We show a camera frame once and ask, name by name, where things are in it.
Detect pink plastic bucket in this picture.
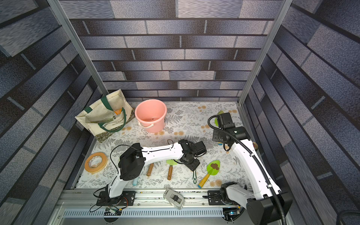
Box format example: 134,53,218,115
135,99,167,133

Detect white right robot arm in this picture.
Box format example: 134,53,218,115
207,112,293,225

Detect green trowel brown handle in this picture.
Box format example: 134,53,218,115
146,163,154,177

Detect blue trowel with soil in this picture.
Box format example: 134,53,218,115
132,177,139,186

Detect green shovel brown handle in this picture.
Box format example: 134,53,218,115
166,159,178,181

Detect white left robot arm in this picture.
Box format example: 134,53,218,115
94,139,207,206

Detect orange tape roll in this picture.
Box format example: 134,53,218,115
84,152,108,174

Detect green trowel yellow blue handle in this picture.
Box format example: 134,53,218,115
215,111,224,128

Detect cream canvas tote bag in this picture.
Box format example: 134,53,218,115
75,90,135,143

